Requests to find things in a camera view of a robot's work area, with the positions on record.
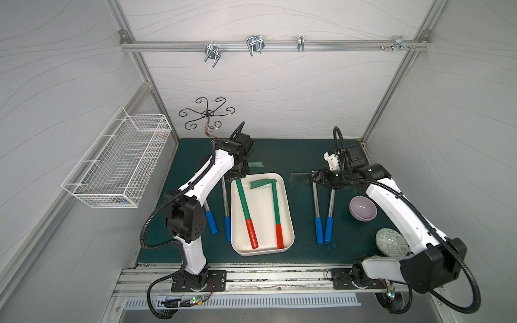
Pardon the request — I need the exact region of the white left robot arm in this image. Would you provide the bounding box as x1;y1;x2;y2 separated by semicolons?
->
164;133;254;291

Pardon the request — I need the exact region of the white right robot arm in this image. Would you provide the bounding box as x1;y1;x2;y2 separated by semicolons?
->
312;150;471;293

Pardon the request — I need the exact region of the white storage tray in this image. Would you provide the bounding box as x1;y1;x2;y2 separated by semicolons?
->
230;173;295;257

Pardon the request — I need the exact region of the metal clamp hook small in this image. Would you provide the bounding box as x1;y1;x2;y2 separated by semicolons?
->
297;36;305;52

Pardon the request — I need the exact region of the purple bowl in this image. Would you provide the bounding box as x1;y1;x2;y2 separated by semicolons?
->
349;196;378;222

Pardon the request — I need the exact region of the brown metal hook stand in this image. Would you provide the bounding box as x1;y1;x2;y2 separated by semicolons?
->
179;97;236;141

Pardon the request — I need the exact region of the green patterned bowl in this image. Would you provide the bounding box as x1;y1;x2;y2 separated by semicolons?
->
375;228;411;257

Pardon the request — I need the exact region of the metal clamp hook left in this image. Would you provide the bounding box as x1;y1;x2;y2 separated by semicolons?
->
204;43;222;68

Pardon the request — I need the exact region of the metal clamp hook middle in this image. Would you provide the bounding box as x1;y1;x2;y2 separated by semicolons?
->
246;36;265;56

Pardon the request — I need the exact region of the metal clamp hook right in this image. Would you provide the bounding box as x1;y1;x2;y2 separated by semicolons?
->
380;36;416;52

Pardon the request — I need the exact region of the white wire basket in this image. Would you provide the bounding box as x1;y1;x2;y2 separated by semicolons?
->
61;107;172;209

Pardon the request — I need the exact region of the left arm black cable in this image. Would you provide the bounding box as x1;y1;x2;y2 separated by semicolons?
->
139;139;219;320

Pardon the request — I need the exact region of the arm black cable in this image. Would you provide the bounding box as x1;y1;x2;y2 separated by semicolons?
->
332;126;482;315
139;139;219;320

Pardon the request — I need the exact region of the aluminium cross rail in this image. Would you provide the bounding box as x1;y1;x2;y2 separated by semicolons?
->
121;36;432;52

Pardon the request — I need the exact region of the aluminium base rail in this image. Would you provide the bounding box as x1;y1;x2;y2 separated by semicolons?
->
116;263;444;293

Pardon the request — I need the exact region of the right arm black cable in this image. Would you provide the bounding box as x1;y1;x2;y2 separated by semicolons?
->
332;126;482;315

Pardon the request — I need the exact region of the white vented cable duct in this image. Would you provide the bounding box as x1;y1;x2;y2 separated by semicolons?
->
124;293;361;310

